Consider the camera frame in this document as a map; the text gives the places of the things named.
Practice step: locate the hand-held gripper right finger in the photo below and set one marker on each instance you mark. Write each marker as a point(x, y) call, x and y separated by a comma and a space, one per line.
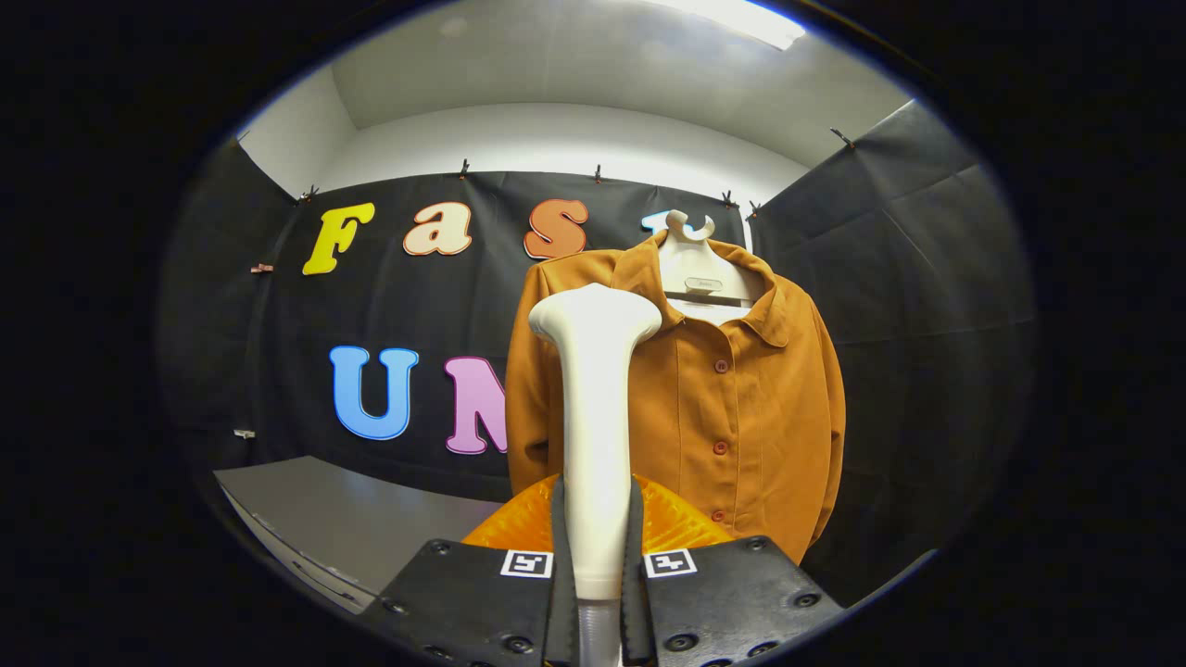
point(635, 611)

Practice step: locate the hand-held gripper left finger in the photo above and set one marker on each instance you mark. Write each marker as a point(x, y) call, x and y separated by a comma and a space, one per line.
point(561, 602)

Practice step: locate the white garment steamer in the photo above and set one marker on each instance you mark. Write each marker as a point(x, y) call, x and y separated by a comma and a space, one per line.
point(593, 417)

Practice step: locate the orange button-up shirt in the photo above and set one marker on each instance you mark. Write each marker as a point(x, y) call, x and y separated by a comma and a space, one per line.
point(741, 417)

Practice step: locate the white clothes hanger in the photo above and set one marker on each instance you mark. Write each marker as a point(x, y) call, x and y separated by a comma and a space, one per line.
point(700, 273)

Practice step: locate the grey cabinet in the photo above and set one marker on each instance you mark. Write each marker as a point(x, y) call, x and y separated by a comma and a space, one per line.
point(352, 519)

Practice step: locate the long ceiling light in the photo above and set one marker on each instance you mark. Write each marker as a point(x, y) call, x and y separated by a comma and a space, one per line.
point(750, 18)

